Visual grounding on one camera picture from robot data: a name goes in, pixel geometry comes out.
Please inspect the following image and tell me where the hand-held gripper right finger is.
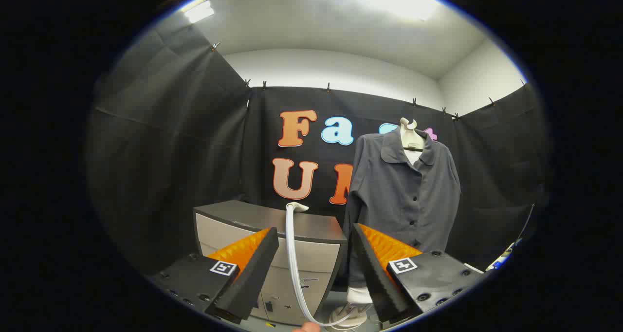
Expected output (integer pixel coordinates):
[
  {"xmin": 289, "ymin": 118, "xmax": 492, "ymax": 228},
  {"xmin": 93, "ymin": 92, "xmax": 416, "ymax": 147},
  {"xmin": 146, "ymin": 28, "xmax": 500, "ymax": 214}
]
[{"xmin": 351, "ymin": 222, "xmax": 485, "ymax": 330}]

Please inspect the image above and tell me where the row of black cloth clips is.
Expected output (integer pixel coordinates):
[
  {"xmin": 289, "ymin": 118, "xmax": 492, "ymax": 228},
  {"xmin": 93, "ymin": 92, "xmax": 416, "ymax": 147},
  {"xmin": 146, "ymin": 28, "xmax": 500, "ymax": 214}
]
[{"xmin": 212, "ymin": 41, "xmax": 527, "ymax": 121}]

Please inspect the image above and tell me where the grey drawer cabinet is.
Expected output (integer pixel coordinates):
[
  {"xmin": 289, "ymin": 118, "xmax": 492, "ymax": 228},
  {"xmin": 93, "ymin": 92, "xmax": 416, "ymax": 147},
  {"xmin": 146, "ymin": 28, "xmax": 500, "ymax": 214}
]
[{"xmin": 193, "ymin": 200, "xmax": 348, "ymax": 325}]

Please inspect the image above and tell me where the cream steamer hanger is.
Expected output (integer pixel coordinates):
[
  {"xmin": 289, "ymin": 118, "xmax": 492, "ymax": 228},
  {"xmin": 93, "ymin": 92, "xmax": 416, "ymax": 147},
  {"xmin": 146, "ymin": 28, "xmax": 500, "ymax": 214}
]
[{"xmin": 399, "ymin": 118, "xmax": 426, "ymax": 166}]

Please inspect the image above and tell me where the grey button shirt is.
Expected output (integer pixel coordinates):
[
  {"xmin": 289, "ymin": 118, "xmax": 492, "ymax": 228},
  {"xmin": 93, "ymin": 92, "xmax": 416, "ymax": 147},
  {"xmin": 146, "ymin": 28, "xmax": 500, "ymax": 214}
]
[{"xmin": 341, "ymin": 128, "xmax": 462, "ymax": 289}]

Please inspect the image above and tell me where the white garment steamer base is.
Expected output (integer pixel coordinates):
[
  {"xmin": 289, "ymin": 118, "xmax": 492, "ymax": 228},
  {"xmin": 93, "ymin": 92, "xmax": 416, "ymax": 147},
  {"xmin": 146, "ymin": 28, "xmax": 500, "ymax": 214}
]
[{"xmin": 329, "ymin": 286, "xmax": 373, "ymax": 329}]

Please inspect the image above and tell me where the white garment steamer head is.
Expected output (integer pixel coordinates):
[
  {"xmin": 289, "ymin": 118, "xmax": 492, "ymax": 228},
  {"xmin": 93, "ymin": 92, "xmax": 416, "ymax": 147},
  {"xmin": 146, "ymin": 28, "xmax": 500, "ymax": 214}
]
[{"xmin": 285, "ymin": 202, "xmax": 361, "ymax": 328}]

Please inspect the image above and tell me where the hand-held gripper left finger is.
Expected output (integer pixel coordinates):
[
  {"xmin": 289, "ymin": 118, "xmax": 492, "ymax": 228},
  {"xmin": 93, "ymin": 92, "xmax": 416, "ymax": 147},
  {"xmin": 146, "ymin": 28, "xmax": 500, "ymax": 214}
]
[{"xmin": 148, "ymin": 226, "xmax": 280, "ymax": 325}]

